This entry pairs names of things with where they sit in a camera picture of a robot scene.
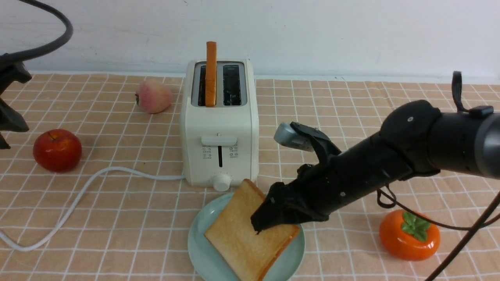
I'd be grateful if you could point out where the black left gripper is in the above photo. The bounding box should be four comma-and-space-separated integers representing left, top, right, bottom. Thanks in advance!
0, 61, 32, 133

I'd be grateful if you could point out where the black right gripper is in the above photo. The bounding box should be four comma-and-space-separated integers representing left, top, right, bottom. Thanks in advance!
250, 132, 414, 233

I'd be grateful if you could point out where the toast slice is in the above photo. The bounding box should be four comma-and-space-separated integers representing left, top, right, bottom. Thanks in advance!
205, 41, 217, 107
205, 178, 300, 281

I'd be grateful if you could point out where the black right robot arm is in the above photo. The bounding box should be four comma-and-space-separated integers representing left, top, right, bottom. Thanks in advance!
251, 100, 500, 232

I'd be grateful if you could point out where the white two-slot toaster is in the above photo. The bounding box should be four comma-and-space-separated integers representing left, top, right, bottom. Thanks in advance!
179, 59, 259, 192

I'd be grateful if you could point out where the red apple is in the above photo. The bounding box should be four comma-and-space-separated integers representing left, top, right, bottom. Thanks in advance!
32, 129, 82, 174

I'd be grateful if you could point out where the orange persimmon with green leaf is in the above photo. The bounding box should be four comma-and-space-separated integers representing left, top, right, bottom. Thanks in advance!
379, 210, 441, 261

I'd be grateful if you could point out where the pink peach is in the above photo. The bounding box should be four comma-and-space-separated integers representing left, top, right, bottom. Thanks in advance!
135, 80, 173, 114

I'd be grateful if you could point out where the orange checkered tablecloth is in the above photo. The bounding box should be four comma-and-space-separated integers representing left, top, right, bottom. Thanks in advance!
0, 73, 500, 281

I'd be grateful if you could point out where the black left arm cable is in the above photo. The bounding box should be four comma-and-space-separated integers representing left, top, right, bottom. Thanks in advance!
0, 0, 74, 63

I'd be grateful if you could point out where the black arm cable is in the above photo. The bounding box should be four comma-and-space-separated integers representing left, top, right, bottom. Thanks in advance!
377, 71, 500, 281
0, 0, 74, 63

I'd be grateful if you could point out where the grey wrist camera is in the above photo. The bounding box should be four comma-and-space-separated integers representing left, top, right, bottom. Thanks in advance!
273, 123, 314, 152

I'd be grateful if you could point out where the white toaster power cable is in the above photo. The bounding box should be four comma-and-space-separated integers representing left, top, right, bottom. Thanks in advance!
0, 167, 185, 251

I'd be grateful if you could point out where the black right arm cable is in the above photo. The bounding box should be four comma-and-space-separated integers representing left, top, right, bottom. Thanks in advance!
377, 71, 500, 281

